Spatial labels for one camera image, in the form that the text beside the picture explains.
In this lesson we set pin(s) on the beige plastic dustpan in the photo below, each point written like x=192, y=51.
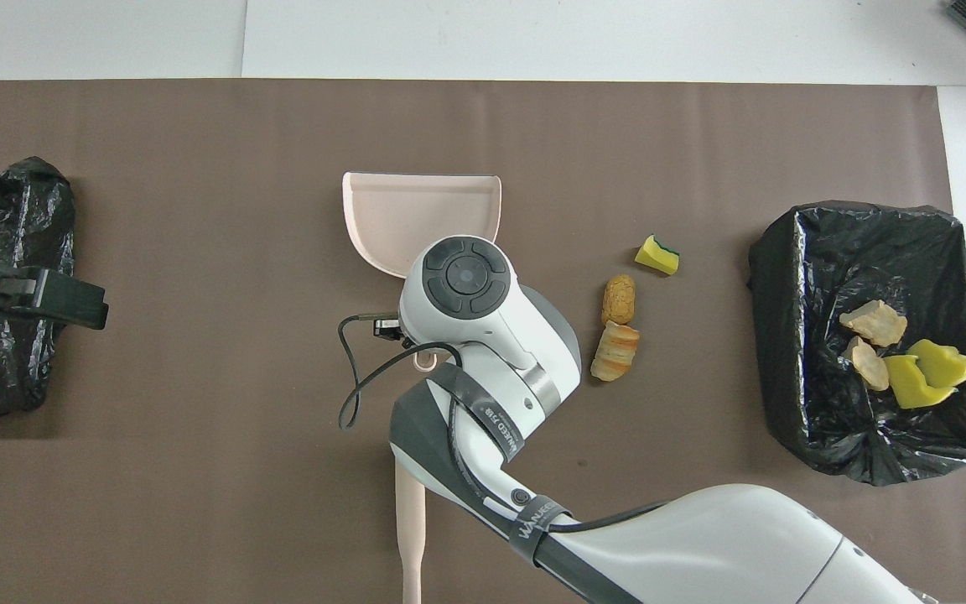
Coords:
x=416, y=210

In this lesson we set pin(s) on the beige hand brush black bristles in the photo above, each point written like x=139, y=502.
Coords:
x=410, y=537

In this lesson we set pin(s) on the sliced toy bread loaf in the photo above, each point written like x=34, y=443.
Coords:
x=615, y=352

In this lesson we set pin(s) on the brown oval toy bread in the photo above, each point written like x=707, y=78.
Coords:
x=619, y=299

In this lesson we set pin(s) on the yellow sponge with green pad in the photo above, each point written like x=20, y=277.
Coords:
x=657, y=256

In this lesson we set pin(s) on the beige chunk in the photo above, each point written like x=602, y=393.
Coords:
x=873, y=323
x=869, y=367

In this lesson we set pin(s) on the notched yellow sponge piece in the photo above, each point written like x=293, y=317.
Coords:
x=911, y=386

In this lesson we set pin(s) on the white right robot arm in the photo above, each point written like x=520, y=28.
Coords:
x=466, y=277

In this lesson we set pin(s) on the bin lined with black bag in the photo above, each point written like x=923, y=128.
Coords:
x=869, y=252
x=22, y=218

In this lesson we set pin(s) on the brown paper table mat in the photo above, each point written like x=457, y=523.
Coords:
x=198, y=168

